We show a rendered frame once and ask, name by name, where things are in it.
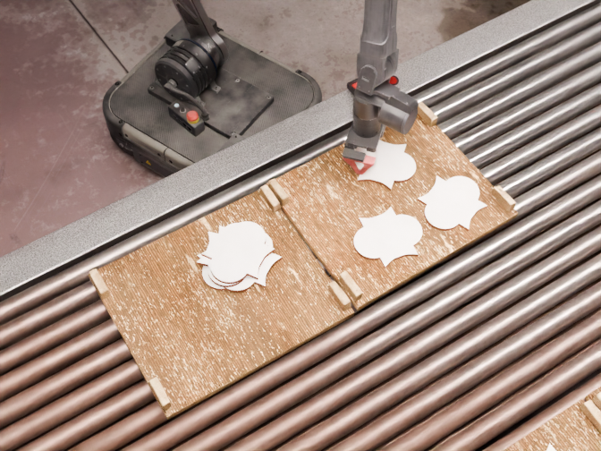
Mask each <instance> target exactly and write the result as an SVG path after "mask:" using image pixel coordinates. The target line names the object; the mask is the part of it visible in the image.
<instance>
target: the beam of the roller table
mask: <svg viewBox="0 0 601 451"><path fill-rule="evenodd" d="M599 3H601V0H531V1H529V2H527V3H526V4H523V5H521V6H519V7H517V8H515V9H512V10H510V11H509V12H507V13H504V14H502V15H500V16H498V17H496V18H494V19H493V20H491V21H487V22H485V23H483V24H481V25H479V26H477V27H476V28H474V29H472V30H469V31H467V32H465V33H463V34H461V35H459V36H457V37H455V38H452V39H450V40H448V41H446V42H444V43H443V44H441V45H439V46H437V47H434V48H431V49H429V50H428V51H426V52H424V53H422V54H420V55H417V56H415V57H413V58H411V59H410V60H408V61H406V62H403V63H401V64H398V69H397V72H396V73H395V75H394V76H396V77H397V78H398V79H399V83H398V84H397V85H394V86H396V87H398V88H400V91H402V92H404V93H406V94H407V95H409V96H411V97H413V96H415V95H417V94H419V93H420V92H422V91H424V90H426V89H429V88H431V87H433V86H435V85H437V84H438V83H440V82H442V81H445V80H447V79H449V78H451V77H453V76H454V75H456V74H458V73H460V72H463V71H465V70H467V69H469V68H470V67H472V66H474V65H476V64H479V63H481V62H483V61H485V60H487V59H488V58H490V57H492V56H494V55H497V54H499V53H501V52H503V51H504V50H506V49H508V48H510V47H513V46H515V45H517V44H519V43H521V42H522V41H524V40H526V39H528V38H531V37H533V36H535V35H537V34H538V33H540V32H542V31H544V30H547V29H549V28H551V27H553V26H554V25H556V24H558V23H560V22H562V21H565V20H567V19H569V18H571V17H572V16H574V15H576V14H578V13H581V12H583V11H585V10H587V9H588V8H590V7H592V6H594V5H596V4H599ZM353 106H354V96H353V95H352V94H351V92H350V91H349V90H348V89H347V90H345V91H343V92H341V93H339V94H337V95H335V96H333V97H331V98H329V99H327V100H325V101H322V102H320V103H318V104H316V105H314V106H312V107H310V108H308V109H306V110H304V111H302V112H300V113H298V114H296V115H293V116H291V117H289V118H287V119H285V120H283V121H282V122H280V123H277V124H275V125H273V126H271V127H268V128H266V129H265V130H263V131H261V132H258V133H256V134H254V135H252V136H250V137H249V138H247V139H245V140H241V141H239V142H237V143H235V144H233V145H232V146H230V147H228V148H226V149H223V150H221V151H219V152H217V153H215V154H213V155H211V156H209V157H206V158H204V159H202V160H200V161H199V162H197V163H195V164H193V165H191V166H188V167H185V168H183V169H182V170H180V171H178V172H176V173H174V174H171V175H169V176H167V177H166V178H164V179H162V180H159V181H157V182H155V183H152V184H151V185H149V186H147V187H145V188H143V189H141V190H139V191H136V192H134V193H132V194H130V195H128V196H126V197H124V198H122V199H120V200H118V201H116V202H114V203H112V204H110V205H108V206H106V207H103V208H101V209H99V210H97V211H95V212H93V213H91V214H89V215H87V216H85V217H83V218H81V219H79V220H76V221H74V222H72V223H70V224H69V225H66V226H64V227H62V228H60V229H58V230H56V231H54V232H53V233H50V234H47V235H45V236H43V237H41V238H39V239H37V240H36V241H34V242H32V243H29V244H27V245H25V246H22V247H20V248H19V249H17V250H15V251H12V252H10V253H8V254H6V255H4V256H3V257H1V258H0V302H2V301H4V300H6V299H8V298H10V297H12V296H14V295H16V294H18V293H20V292H22V291H24V290H26V289H28V288H30V287H32V286H34V285H36V284H38V283H40V282H42V281H44V280H46V279H48V278H50V277H52V276H54V275H56V274H58V273H60V272H62V271H64V270H66V269H67V268H70V267H72V266H74V265H76V264H78V263H80V262H82V261H84V260H86V259H88V258H90V257H92V256H94V255H96V254H98V253H100V252H101V251H104V250H106V249H108V248H110V247H112V246H114V245H116V244H117V243H120V242H122V241H124V240H126V239H128V238H130V237H132V236H134V235H135V234H138V233H140V232H142V231H144V230H146V229H148V228H150V227H151V226H154V225H156V224H158V223H160V222H162V221H164V220H166V219H168V218H169V217H172V216H174V215H176V214H178V213H180V212H182V211H184V210H185V209H187V208H190V207H192V206H194V205H196V204H198V203H200V202H201V201H203V200H206V199H208V198H210V197H212V196H214V195H216V194H218V193H219V192H221V191H224V190H226V189H228V188H230V187H232V186H234V185H235V184H237V183H240V182H242V181H244V180H246V179H248V178H250V177H252V176H253V175H255V174H258V173H260V172H262V171H264V170H266V169H268V168H269V167H271V166H274V165H276V164H278V163H280V162H282V161H284V160H285V159H287V158H289V157H292V156H294V155H296V154H298V153H300V152H302V151H303V150H305V149H308V148H310V147H312V146H314V145H316V144H318V143H319V142H321V141H323V140H326V139H328V138H330V137H332V136H334V135H336V134H337V133H339V132H342V131H344V130H346V129H348V128H350V127H351V124H352V121H353V111H354V110H353Z"/></svg>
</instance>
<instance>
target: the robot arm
mask: <svg viewBox="0 0 601 451"><path fill-rule="evenodd" d="M397 2H398V0H365V4H364V19H363V28H362V32H361V35H360V51H359V53H358V54H357V71H356V72H357V77H358V81H357V85H356V89H355V90H354V106H353V110H354V111H353V121H352V124H351V128H350V130H349V133H348V135H347V138H346V141H345V143H344V150H343V160H344V161H345V162H347V163H348V164H349V165H350V166H351V167H352V169H353V170H354V171H355V173H356V174H364V173H365V172H366V171H367V170H368V169H369V168H371V167H372V166H373V165H374V163H375V160H376V158H375V157H371V156H367V155H366V153H364V152H359V151H356V150H354V149H356V148H357V147H359V148H364V149H367V151H369V152H376V151H377V144H378V142H379V139H380V138H382V137H383V135H384V132H385V127H386V126H387V127H389V128H391V129H394V130H396V131H398V132H400V133H402V134H404V135H405V134H407V133H408V132H409V130H410V129H411V127H412V125H413V124H414V122H415V120H416V117H417V114H418V106H419V102H418V100H417V99H415V98H413V97H411V96H409V95H407V94H406V93H404V92H402V91H400V88H398V87H396V86H394V85H392V84H390V83H389V82H390V79H391V77H392V76H393V75H395V73H396V72H397V69H398V59H399V49H398V48H397V32H396V15H397ZM354 161H355V162H359V163H362V164H363V165H364V166H363V167H362V168H361V169H358V167H357V165H356V163H355V162H354Z"/></svg>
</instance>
